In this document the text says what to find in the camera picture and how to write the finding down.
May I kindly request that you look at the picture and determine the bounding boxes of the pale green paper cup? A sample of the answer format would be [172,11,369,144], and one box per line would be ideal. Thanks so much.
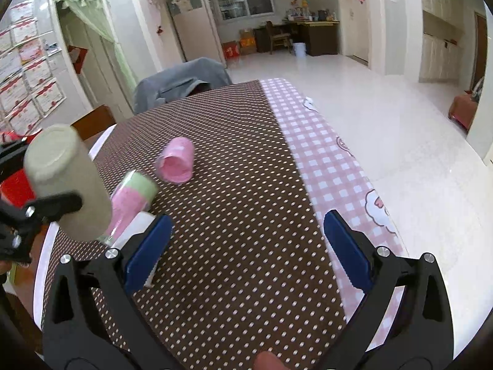
[23,125,112,241]

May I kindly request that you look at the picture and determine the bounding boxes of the pink and green cup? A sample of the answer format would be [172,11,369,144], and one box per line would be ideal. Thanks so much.
[98,171,158,245]

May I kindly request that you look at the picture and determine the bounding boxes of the white paper cup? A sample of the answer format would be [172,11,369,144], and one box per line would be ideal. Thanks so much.
[111,211,155,278]

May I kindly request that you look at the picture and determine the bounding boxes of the small pink cup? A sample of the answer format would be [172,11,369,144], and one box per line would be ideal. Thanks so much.
[155,137,195,185]

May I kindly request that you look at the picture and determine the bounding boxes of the person's right hand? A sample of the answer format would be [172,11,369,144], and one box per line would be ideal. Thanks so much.
[253,351,289,370]

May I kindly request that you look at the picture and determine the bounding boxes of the red felt bag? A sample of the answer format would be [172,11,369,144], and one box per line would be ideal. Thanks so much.
[1,130,37,208]

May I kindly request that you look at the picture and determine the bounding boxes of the brown wooden chair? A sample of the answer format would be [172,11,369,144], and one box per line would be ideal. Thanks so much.
[72,105,116,141]

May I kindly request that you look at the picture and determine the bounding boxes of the pink checkered tablecloth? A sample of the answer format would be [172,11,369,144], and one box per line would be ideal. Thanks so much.
[258,77,409,352]

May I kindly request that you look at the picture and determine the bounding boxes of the brown polka dot tablecloth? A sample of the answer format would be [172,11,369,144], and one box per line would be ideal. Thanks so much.
[95,79,344,369]

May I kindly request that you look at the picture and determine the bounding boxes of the green door curtain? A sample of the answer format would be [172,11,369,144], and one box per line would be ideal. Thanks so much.
[54,0,137,91]

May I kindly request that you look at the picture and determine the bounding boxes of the grey covered chair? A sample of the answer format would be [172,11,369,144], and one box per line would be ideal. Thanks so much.
[133,57,232,114]

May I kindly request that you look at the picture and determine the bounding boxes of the white refrigerator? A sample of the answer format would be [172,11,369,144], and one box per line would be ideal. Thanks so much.
[167,0,226,67]

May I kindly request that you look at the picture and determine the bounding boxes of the red cardboard box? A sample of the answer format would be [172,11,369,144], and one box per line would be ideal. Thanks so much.
[222,41,241,60]

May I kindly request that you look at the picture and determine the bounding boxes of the orange cardboard box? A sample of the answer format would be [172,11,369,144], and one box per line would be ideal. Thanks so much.
[239,28,257,55]

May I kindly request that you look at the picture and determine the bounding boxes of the wooden desk chair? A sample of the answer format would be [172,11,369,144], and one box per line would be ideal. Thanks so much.
[266,21,292,54]

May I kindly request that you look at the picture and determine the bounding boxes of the white trash bin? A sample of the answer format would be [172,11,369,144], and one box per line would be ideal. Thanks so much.
[292,43,307,59]

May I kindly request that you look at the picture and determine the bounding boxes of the dark wooden desk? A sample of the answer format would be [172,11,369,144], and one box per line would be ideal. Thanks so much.
[253,21,340,57]

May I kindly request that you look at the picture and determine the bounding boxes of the white wall cabinet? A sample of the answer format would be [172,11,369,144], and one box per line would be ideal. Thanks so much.
[419,0,463,83]

